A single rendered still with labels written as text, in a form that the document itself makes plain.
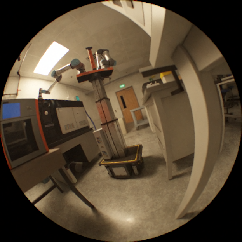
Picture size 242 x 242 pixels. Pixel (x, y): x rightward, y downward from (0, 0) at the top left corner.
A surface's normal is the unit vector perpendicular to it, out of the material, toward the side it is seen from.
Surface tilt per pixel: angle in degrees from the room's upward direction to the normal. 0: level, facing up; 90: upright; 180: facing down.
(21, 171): 90
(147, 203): 0
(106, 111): 90
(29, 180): 90
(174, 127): 90
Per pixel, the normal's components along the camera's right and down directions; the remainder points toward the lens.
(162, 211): -0.32, -0.95
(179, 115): -0.25, 0.14
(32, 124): 0.92, -0.29
